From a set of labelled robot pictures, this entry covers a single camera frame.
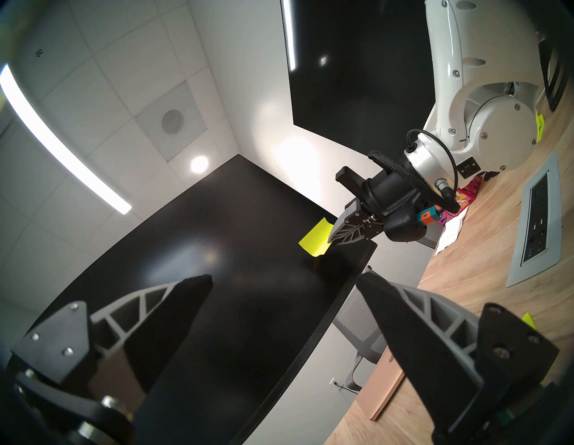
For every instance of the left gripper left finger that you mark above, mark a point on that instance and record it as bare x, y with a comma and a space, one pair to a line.
58, 345

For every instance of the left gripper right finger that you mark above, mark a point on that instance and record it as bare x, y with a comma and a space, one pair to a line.
439, 354

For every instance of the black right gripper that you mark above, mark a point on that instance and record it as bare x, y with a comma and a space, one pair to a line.
385, 197

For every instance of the single yellow sticky note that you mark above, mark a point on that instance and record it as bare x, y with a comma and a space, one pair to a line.
316, 237

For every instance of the yellow sticky note pad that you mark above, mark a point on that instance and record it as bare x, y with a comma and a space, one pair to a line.
529, 319

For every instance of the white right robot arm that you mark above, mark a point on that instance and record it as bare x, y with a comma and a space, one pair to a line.
484, 89

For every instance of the curved black monitor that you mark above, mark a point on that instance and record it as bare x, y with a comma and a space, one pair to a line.
215, 278

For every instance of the loose yellow sticky note pile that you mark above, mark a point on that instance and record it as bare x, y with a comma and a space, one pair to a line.
539, 125

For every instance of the rose gold laptop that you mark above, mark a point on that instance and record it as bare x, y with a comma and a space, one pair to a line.
381, 381

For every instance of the grey mesh office chair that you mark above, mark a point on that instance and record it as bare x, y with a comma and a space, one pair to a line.
358, 332
428, 237

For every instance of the white paper napkin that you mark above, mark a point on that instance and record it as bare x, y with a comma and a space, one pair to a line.
450, 231

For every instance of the colourful floral tissue box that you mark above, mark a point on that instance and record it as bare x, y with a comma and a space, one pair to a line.
457, 204

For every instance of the grey table power outlet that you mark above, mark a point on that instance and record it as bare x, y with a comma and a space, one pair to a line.
536, 224

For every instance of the round ceiling speaker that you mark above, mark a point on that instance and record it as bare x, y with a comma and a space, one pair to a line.
172, 121

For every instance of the ceiling light strip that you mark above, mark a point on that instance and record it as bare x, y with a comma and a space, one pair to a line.
54, 139

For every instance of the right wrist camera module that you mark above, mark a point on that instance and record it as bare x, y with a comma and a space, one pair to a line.
408, 222

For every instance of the large black wall television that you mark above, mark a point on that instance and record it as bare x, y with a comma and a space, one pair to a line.
358, 76

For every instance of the black frame stand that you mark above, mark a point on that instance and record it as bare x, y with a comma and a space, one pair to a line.
554, 71

